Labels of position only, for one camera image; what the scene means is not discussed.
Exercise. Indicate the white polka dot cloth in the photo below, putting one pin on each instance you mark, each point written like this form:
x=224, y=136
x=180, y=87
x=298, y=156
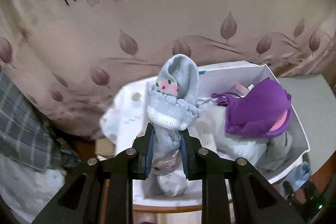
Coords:
x=126, y=119

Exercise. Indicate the grey plaid blanket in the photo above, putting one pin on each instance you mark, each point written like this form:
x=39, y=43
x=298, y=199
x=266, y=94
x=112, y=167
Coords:
x=26, y=134

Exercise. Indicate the purple bra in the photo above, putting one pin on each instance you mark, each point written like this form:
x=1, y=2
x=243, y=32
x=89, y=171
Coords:
x=264, y=112

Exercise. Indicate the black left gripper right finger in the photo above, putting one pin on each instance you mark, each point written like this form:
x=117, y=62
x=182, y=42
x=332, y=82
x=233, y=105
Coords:
x=232, y=186

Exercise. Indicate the grey knitted garment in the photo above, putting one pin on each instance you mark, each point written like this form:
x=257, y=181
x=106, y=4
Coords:
x=276, y=152

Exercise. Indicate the white patterned plastic bag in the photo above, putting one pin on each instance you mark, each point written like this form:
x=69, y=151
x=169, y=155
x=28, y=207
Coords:
x=27, y=192

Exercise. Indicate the white Xincc cardboard box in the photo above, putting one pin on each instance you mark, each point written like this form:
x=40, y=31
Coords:
x=238, y=77

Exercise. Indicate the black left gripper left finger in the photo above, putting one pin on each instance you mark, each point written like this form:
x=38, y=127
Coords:
x=102, y=192

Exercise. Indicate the wooden nightstand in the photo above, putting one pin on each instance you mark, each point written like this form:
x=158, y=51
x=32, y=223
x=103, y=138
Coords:
x=192, y=214

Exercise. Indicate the white sheer underwear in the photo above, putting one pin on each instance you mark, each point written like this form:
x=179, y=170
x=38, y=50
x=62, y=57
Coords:
x=209, y=129

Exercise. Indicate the beige leaf-print bed sheet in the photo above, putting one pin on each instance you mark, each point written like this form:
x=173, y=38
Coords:
x=70, y=57

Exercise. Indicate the light blue knitted sock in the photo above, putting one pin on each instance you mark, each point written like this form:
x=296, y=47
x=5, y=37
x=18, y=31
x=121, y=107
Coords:
x=172, y=108

